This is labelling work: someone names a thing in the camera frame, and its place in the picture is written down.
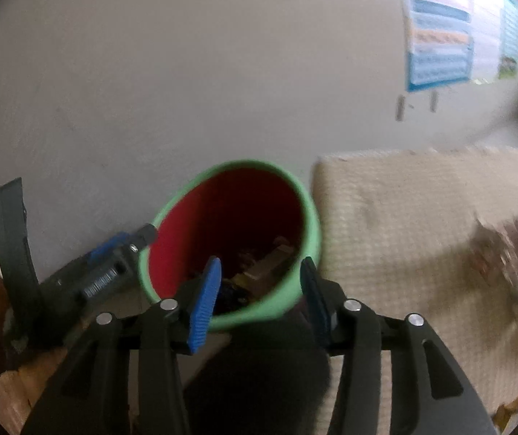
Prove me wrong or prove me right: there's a green and red trash bin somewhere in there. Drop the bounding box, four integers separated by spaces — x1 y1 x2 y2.
138 159 322 332

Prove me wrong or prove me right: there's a green picture wall poster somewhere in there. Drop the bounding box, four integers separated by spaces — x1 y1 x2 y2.
499 0 518 80

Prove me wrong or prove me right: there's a beige striped floor mat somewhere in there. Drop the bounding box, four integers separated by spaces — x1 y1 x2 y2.
312 147 518 434

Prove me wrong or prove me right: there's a yellow brown snack wrapper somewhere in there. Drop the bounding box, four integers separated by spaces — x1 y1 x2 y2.
492 396 518 434

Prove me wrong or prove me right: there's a blue wall poster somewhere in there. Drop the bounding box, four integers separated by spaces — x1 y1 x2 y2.
403 0 473 91

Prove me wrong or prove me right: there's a silver plastic bottle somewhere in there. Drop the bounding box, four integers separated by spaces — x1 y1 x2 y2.
468 216 518 318

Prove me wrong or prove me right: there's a white wall socket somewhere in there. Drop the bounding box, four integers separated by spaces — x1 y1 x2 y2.
394 90 439 122

